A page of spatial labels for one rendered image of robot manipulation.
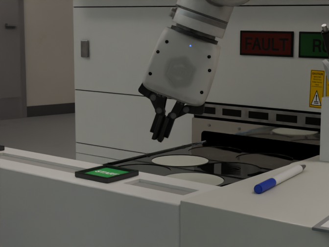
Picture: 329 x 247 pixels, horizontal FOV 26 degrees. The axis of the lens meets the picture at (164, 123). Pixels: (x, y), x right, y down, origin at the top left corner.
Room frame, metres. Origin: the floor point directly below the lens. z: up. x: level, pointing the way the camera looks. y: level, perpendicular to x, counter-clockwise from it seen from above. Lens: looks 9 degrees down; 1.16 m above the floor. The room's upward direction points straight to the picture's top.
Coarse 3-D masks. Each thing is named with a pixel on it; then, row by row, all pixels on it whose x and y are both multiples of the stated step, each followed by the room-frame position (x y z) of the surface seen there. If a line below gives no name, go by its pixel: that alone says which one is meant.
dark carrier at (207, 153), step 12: (204, 144) 1.40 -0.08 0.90; (216, 144) 1.40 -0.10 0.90; (156, 156) 1.27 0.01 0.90; (204, 156) 1.27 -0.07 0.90; (216, 156) 1.27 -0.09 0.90; (228, 156) 1.27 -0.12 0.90; (240, 156) 1.28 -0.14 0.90; (252, 156) 1.28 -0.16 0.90; (264, 156) 1.28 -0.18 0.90; (276, 156) 1.28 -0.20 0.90; (288, 156) 1.28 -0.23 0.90; (300, 156) 1.27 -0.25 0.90; (132, 168) 1.18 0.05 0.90; (144, 168) 1.18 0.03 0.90; (156, 168) 1.18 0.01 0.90; (168, 168) 1.18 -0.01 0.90; (180, 168) 1.17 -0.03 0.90; (192, 168) 1.17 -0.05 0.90; (204, 168) 1.18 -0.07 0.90; (216, 168) 1.18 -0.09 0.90; (228, 168) 1.18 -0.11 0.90; (240, 168) 1.18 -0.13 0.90; (252, 168) 1.18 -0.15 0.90; (264, 168) 1.17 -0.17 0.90; (276, 168) 1.17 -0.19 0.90; (228, 180) 1.08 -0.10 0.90; (240, 180) 1.08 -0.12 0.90
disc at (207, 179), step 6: (174, 174) 1.13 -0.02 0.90; (180, 174) 1.13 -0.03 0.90; (186, 174) 1.13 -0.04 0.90; (192, 174) 1.13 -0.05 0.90; (198, 174) 1.13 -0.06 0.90; (204, 174) 1.13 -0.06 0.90; (210, 174) 1.13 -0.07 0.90; (192, 180) 1.09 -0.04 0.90; (198, 180) 1.09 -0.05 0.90; (204, 180) 1.09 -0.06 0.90; (210, 180) 1.09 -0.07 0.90; (216, 180) 1.09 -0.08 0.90; (222, 180) 1.09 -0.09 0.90
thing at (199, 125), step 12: (192, 120) 1.48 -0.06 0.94; (204, 120) 1.46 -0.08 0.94; (216, 120) 1.44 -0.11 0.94; (228, 120) 1.44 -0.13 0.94; (192, 132) 1.48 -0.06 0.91; (204, 132) 1.47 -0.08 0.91; (228, 132) 1.42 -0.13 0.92; (240, 132) 1.40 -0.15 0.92; (252, 132) 1.39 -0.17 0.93; (264, 132) 1.37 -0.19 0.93; (276, 132) 1.35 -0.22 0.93; (288, 132) 1.33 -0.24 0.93; (300, 132) 1.32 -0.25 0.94; (312, 132) 1.30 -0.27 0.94; (312, 144) 1.30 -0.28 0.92
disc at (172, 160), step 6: (162, 156) 1.27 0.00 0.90; (168, 156) 1.27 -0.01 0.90; (174, 156) 1.27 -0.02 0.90; (180, 156) 1.27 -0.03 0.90; (186, 156) 1.27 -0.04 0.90; (192, 156) 1.27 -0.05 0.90; (156, 162) 1.22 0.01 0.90; (162, 162) 1.22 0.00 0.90; (168, 162) 1.22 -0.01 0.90; (174, 162) 1.22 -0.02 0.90; (180, 162) 1.22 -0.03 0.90; (186, 162) 1.22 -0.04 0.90; (192, 162) 1.22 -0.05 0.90; (198, 162) 1.22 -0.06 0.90; (204, 162) 1.22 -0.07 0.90
